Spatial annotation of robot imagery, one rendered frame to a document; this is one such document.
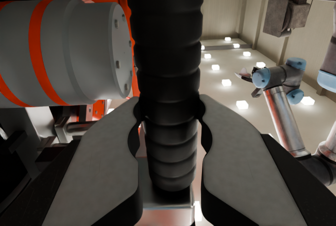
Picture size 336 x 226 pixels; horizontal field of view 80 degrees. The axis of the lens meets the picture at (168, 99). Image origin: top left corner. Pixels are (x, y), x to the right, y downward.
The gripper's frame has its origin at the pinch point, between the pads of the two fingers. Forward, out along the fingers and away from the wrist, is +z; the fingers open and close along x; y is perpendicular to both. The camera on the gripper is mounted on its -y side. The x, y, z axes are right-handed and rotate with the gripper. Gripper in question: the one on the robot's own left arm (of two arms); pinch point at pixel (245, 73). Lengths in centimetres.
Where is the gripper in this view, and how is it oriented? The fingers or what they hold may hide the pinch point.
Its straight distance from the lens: 125.3
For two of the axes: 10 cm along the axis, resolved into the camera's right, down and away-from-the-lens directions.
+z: -3.0, -4.7, 8.3
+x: -9.5, 0.6, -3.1
